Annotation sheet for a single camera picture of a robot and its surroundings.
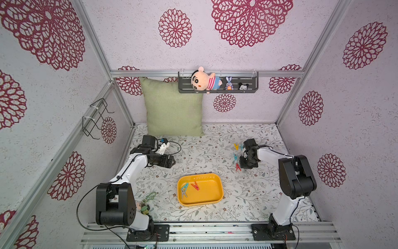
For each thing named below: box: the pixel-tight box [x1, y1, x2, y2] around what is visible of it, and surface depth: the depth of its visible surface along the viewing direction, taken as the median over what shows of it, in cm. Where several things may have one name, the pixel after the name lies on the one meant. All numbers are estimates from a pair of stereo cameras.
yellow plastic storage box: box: [177, 173, 224, 206], surface depth 89 cm
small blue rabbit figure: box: [224, 76, 234, 91], surface depth 93 cm
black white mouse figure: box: [238, 82, 250, 93], surface depth 94 cm
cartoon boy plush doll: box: [190, 66, 223, 95], surface depth 87 cm
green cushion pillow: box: [138, 76, 205, 137], surface depth 99 cm
